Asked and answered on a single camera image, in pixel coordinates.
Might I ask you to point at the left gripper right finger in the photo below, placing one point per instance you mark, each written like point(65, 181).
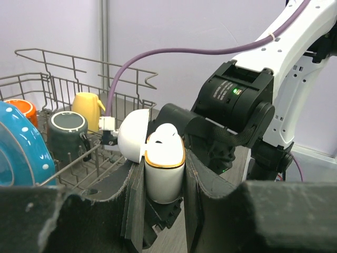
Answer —
point(256, 216)

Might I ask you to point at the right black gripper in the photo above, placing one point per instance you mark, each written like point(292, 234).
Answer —
point(197, 134)

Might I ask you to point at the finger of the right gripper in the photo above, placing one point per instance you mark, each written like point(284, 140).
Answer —
point(158, 215)

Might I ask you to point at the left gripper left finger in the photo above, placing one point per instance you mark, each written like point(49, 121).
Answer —
point(108, 217)

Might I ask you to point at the white earbud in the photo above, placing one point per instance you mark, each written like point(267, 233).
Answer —
point(164, 133)

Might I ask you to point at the white charging case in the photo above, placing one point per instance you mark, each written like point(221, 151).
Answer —
point(164, 163)

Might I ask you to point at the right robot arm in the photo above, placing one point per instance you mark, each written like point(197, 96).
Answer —
point(238, 137)

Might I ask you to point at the blue plate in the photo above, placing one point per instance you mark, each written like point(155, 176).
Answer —
point(25, 159)

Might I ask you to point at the grey mug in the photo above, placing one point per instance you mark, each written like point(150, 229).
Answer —
point(67, 136)

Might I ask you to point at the orange mug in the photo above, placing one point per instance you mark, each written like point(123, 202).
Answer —
point(27, 108)

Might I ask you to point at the yellow mug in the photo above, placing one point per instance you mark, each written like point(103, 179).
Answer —
point(89, 106)

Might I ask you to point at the grey wire dish rack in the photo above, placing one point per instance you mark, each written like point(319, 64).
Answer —
point(52, 89)

